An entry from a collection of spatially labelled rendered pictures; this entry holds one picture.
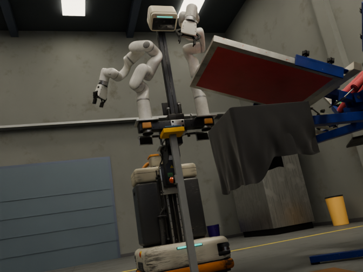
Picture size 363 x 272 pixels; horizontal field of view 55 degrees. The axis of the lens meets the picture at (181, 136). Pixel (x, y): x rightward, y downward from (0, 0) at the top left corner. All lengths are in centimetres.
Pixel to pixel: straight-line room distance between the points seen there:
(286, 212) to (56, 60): 757
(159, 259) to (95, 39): 950
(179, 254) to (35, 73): 893
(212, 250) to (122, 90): 847
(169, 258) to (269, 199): 543
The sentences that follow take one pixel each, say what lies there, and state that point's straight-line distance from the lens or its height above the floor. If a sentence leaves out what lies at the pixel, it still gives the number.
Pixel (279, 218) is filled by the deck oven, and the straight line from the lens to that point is 782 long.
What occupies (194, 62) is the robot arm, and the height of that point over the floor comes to 157.
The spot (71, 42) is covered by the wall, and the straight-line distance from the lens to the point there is 1133.
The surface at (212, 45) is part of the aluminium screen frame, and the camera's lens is 200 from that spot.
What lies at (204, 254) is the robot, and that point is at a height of 18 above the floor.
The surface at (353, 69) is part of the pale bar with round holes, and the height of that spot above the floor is 108.
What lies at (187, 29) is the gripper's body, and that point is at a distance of 230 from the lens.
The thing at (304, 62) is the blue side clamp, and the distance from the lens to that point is 212.
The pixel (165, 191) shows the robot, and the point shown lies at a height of 68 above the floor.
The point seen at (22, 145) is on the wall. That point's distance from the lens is 1010.
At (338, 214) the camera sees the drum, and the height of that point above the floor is 21.
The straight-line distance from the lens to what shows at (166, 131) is 205.
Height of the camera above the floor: 34
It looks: 16 degrees up
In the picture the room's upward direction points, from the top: 10 degrees counter-clockwise
